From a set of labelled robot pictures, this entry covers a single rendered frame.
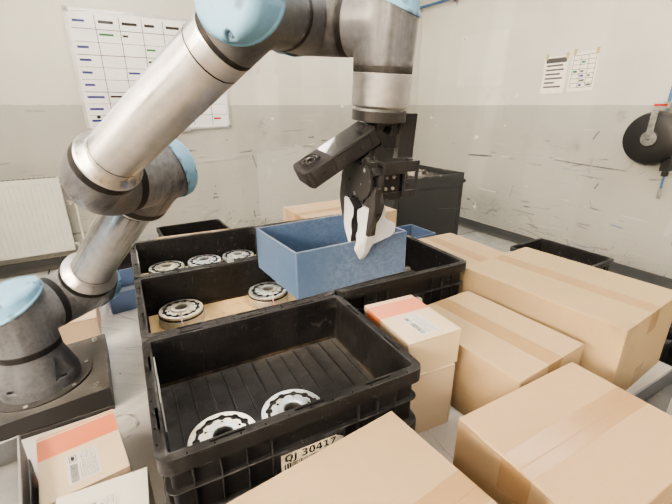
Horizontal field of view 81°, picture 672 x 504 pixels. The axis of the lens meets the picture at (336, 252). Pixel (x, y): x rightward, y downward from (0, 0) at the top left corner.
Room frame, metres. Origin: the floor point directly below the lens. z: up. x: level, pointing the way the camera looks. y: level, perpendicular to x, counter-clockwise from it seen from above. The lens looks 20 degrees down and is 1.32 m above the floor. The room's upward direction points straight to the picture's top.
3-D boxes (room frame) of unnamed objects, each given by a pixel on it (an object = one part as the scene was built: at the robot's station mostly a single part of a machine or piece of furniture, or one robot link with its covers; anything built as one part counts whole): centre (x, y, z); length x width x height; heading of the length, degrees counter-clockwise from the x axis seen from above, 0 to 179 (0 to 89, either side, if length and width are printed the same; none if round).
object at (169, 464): (0.57, 0.10, 0.92); 0.40 x 0.30 x 0.02; 118
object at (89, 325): (1.00, 0.75, 0.74); 0.16 x 0.12 x 0.07; 30
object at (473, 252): (1.28, -0.42, 0.78); 0.30 x 0.22 x 0.16; 29
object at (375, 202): (0.53, -0.05, 1.20); 0.05 x 0.02 x 0.09; 30
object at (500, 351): (0.77, -0.34, 0.78); 0.30 x 0.22 x 0.16; 33
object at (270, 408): (0.51, 0.07, 0.86); 0.10 x 0.10 x 0.01
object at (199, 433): (0.46, 0.17, 0.86); 0.10 x 0.10 x 0.01
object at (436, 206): (2.70, -0.49, 0.45); 0.60 x 0.45 x 0.90; 121
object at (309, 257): (0.62, 0.01, 1.10); 0.20 x 0.15 x 0.07; 122
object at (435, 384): (0.69, -0.15, 0.81); 0.16 x 0.12 x 0.07; 24
